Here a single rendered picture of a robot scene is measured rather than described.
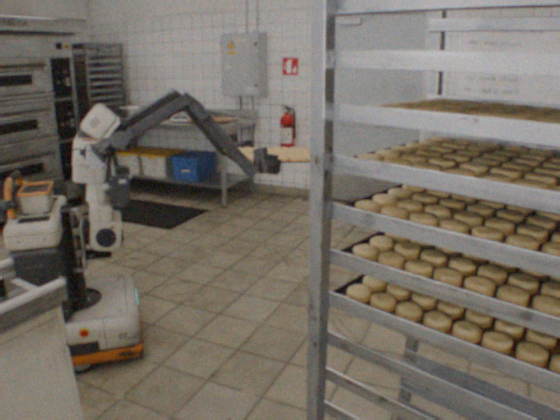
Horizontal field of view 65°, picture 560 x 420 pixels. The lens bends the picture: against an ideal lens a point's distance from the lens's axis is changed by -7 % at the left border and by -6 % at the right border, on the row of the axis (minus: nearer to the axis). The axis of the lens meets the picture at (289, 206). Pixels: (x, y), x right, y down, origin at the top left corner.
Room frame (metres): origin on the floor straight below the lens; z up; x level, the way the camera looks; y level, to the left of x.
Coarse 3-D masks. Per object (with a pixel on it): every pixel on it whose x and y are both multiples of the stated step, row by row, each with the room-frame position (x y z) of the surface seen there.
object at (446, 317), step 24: (360, 288) 0.85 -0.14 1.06; (384, 288) 0.88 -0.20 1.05; (408, 312) 0.75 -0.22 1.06; (432, 312) 0.75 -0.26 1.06; (456, 312) 0.75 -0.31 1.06; (456, 336) 0.68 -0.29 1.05; (480, 336) 0.68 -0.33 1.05; (504, 336) 0.66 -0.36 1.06; (528, 336) 0.66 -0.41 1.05; (552, 336) 0.65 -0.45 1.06; (528, 360) 0.60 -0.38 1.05; (552, 360) 0.59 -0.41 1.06
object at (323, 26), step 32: (320, 0) 0.81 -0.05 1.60; (320, 32) 0.81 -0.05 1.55; (320, 64) 0.81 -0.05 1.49; (320, 96) 0.81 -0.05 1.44; (320, 128) 0.81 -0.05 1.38; (320, 160) 0.81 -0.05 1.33; (320, 192) 0.81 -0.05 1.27; (320, 224) 0.81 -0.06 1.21; (320, 256) 0.80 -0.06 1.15; (320, 288) 0.80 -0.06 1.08; (320, 320) 0.81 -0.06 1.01; (320, 352) 0.81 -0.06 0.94; (320, 384) 0.81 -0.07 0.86; (320, 416) 0.81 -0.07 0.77
